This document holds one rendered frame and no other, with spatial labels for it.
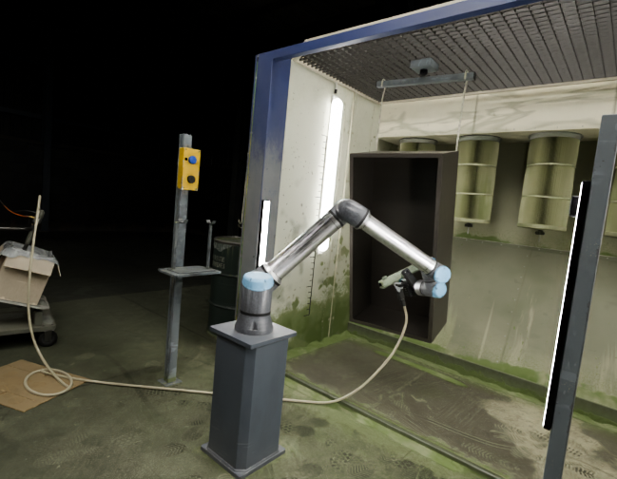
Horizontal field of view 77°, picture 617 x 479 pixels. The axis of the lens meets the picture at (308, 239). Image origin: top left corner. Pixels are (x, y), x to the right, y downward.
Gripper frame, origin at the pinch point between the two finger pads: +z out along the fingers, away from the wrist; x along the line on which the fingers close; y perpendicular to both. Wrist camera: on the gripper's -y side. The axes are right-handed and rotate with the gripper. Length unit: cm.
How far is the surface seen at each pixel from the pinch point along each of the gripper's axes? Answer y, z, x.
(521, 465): 97, -61, -5
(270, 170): -93, 63, -27
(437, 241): -17.0, -19.8, 23.7
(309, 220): -47, 87, 1
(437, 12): -132, -55, 33
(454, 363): 100, 35, 55
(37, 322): -46, 163, -207
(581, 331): -4, -120, -25
